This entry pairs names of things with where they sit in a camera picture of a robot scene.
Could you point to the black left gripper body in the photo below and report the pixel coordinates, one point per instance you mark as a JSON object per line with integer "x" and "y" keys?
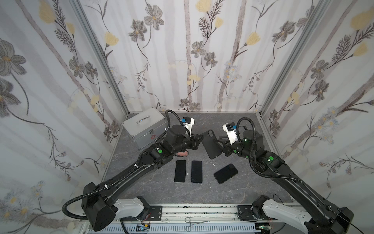
{"x": 195, "y": 141}

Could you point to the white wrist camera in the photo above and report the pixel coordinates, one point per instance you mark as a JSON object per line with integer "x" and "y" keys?
{"x": 230, "y": 129}
{"x": 188, "y": 123}

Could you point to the steel forceps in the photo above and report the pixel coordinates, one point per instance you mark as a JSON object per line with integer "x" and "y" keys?
{"x": 190, "y": 224}

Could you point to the black phone with silver edge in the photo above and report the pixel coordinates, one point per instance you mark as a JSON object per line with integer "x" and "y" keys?
{"x": 180, "y": 171}

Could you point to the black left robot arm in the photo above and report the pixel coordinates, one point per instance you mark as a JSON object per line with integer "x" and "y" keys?
{"x": 99, "y": 203}

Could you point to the pink phone case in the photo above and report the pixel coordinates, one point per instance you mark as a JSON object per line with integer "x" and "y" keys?
{"x": 182, "y": 154}

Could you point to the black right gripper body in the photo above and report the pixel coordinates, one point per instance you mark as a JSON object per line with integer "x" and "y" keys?
{"x": 225, "y": 146}

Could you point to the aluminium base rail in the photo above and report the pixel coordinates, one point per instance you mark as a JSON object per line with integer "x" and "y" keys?
{"x": 133, "y": 210}

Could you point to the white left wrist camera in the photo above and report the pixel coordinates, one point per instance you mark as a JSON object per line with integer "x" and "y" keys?
{"x": 188, "y": 123}

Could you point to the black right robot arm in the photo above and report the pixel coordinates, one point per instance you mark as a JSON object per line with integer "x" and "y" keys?
{"x": 319, "y": 216}

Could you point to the white slotted cable duct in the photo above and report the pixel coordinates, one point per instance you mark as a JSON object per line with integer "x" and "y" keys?
{"x": 184, "y": 228}

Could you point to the black phone case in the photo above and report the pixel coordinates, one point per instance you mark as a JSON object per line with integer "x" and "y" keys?
{"x": 212, "y": 147}

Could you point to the silver aluminium case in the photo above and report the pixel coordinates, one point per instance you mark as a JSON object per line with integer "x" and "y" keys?
{"x": 145, "y": 127}

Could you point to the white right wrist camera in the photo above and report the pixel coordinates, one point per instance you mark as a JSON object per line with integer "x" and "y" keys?
{"x": 230, "y": 129}

